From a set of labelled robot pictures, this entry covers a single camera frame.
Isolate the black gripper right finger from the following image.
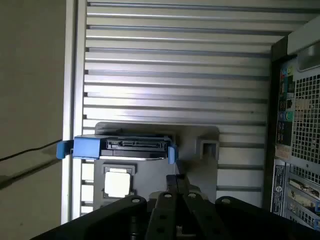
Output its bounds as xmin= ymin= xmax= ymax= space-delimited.
xmin=176 ymin=174 xmax=320 ymax=240

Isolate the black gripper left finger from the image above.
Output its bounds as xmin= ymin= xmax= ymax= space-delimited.
xmin=32 ymin=174 xmax=179 ymax=240

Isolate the hard disk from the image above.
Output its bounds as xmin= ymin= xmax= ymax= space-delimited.
xmin=56 ymin=134 xmax=177 ymax=165

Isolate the silver CPU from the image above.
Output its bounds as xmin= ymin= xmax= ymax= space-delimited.
xmin=104 ymin=171 xmax=132 ymax=197

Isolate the grey plastic parts rack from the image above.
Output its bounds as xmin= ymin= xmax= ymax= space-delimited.
xmin=93 ymin=121 xmax=221 ymax=211

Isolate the black open PC case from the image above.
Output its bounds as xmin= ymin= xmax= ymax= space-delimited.
xmin=259 ymin=17 xmax=320 ymax=230

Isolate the thin black floor cable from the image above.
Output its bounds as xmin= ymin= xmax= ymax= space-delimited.
xmin=0 ymin=138 xmax=63 ymax=161

